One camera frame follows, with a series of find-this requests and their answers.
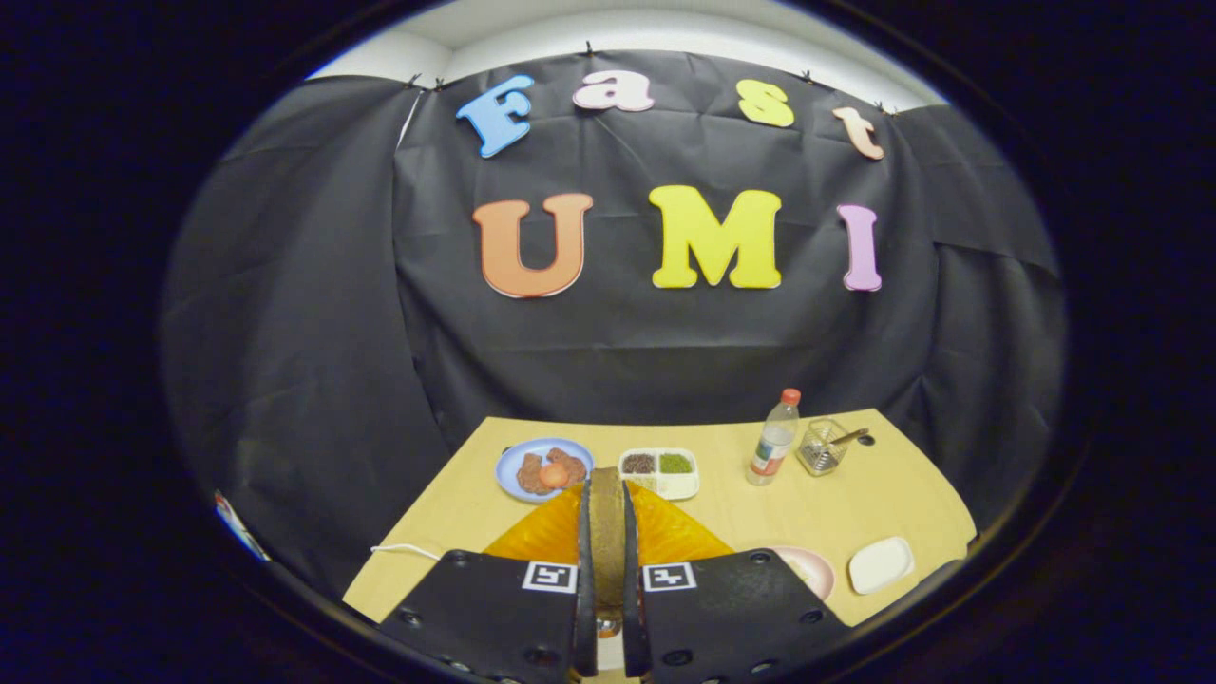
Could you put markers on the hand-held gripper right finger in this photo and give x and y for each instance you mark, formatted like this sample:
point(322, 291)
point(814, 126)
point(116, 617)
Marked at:
point(722, 617)

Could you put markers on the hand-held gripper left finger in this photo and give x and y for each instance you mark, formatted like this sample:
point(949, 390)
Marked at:
point(494, 617)

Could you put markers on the brown toast bread slice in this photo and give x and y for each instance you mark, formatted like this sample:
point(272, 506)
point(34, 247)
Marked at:
point(608, 532)

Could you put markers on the pink plate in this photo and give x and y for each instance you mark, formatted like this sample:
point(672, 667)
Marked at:
point(815, 570)

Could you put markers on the white compartment tray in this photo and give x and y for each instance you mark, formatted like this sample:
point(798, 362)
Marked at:
point(679, 484)

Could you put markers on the blue plate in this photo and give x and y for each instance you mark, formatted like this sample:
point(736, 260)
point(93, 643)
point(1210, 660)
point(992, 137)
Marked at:
point(508, 465)

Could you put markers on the orange tomato slice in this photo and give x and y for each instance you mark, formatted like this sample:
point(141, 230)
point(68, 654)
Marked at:
point(553, 474)

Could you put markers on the green beans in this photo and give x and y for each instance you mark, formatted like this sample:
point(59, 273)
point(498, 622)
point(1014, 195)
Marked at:
point(675, 463)

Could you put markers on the white rectangular plate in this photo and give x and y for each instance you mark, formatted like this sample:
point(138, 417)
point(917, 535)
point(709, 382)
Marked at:
point(881, 565)

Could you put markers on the brown meat pieces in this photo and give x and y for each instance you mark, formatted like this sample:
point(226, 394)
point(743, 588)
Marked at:
point(573, 465)

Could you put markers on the dark red beans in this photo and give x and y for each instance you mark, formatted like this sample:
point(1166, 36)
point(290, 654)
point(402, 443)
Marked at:
point(638, 463)

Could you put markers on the clear plastic water bottle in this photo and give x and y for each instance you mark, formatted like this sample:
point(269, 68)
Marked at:
point(771, 446)

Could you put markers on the black backdrop cloth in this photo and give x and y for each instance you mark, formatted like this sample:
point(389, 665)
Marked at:
point(617, 351)

